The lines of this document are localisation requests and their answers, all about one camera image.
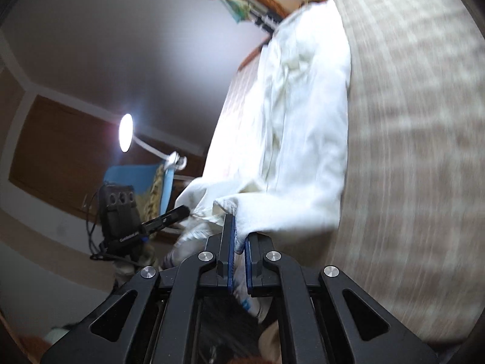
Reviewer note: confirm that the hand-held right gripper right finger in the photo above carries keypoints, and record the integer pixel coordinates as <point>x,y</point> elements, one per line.
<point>248,269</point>

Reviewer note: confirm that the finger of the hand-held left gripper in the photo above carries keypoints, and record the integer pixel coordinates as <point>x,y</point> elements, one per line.
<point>166,218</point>

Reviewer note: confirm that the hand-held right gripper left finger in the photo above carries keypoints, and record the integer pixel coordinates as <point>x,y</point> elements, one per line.
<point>229,258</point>

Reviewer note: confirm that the white long-sleeved shirt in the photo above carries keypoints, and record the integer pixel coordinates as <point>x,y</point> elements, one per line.
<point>303,140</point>

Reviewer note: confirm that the leopard print cloth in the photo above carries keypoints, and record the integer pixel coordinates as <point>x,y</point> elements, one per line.
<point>155,197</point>

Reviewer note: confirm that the blue chair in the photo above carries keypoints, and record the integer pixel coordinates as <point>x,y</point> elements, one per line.
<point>125,176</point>

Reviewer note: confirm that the white clip lamp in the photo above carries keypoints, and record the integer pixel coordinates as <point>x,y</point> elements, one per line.
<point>126,131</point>

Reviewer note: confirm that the brown wooden door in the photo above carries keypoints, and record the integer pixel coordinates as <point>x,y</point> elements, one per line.
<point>57,148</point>

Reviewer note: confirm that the checked beige blanket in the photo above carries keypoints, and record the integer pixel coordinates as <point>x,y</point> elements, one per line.
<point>416,140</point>

